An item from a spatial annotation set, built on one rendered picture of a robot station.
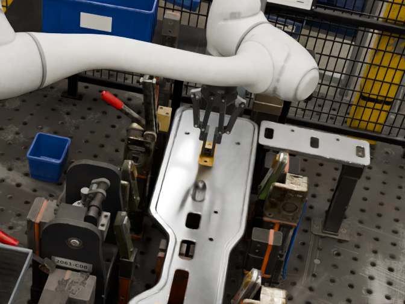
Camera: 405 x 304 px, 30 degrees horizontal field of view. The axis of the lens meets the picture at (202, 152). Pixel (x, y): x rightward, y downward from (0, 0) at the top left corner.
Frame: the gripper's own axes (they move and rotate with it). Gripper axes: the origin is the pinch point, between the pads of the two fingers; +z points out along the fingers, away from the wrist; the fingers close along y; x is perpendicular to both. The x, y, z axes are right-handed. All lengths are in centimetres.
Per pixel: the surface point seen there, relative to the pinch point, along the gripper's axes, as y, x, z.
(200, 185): 0.0, -13.5, 2.1
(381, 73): 46, 58, 9
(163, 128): -11.9, 6.3, 4.2
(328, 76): 49, 177, 93
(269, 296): 18.0, -40.8, 2.2
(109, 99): -24.5, -1.0, -7.0
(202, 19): -20, 229, 106
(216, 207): 4.5, -15.0, 6.6
